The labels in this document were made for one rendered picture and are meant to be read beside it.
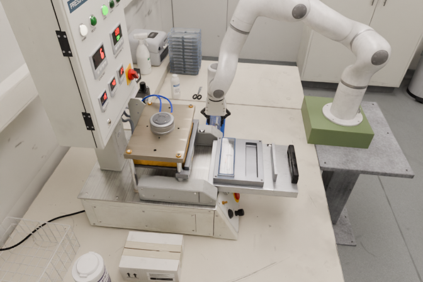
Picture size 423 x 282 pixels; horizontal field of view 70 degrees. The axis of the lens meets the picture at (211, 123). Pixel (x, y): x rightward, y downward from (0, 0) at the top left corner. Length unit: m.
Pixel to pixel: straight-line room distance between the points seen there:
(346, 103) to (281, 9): 0.57
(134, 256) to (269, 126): 0.93
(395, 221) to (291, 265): 1.39
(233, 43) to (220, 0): 2.17
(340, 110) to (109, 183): 1.07
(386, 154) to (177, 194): 1.04
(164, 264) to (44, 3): 0.76
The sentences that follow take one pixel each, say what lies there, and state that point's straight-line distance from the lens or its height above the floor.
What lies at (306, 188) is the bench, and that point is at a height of 0.75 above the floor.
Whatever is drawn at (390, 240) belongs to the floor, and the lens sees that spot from 2.33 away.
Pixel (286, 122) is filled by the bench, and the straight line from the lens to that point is 1.65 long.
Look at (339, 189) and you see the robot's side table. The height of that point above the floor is 0.36.
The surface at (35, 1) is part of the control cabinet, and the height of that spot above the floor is 1.56.
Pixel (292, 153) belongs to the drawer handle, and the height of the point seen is 1.01.
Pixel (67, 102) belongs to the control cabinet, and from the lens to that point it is 0.85.
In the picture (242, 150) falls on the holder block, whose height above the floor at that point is 0.99.
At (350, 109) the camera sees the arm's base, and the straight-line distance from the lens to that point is 1.56.
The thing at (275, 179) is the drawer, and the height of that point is 0.98.
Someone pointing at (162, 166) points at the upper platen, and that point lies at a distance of 1.00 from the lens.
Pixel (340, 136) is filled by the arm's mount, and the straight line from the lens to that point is 1.56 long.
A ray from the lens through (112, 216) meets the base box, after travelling 1.16.
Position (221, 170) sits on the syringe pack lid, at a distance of 1.01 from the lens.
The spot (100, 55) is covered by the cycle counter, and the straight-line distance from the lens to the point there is 0.85.
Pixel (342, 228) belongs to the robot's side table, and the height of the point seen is 0.01.
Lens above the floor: 1.76
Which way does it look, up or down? 39 degrees down
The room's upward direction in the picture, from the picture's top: 1 degrees clockwise
